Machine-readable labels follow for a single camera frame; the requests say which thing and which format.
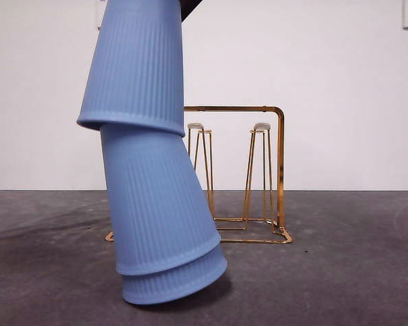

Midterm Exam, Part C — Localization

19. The blue ribbed plastic cup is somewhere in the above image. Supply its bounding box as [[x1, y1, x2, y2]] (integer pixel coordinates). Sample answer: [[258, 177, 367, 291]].
[[76, 0, 186, 139], [100, 122, 222, 276], [120, 242, 228, 306]]

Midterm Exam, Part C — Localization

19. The gold wire cup holder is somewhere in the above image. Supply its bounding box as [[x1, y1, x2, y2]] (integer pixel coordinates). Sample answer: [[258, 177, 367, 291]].
[[105, 105, 292, 245]]

